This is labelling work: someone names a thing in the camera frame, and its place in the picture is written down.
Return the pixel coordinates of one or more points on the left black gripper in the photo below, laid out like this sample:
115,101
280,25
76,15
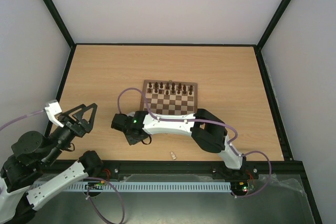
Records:
81,130

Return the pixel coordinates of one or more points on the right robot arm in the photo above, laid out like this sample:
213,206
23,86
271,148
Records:
209,132

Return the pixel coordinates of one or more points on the black aluminium frame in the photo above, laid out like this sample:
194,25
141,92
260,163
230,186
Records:
168,166

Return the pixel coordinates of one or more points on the white slotted cable duct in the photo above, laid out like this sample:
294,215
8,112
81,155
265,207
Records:
153,187

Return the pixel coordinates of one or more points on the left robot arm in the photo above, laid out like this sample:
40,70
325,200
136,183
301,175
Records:
33,152

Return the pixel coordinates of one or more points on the lying light chess piece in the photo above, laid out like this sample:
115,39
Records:
173,156

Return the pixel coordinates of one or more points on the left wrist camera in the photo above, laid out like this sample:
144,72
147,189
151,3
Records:
52,109

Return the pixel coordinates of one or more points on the wooden chess board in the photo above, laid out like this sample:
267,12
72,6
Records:
172,104

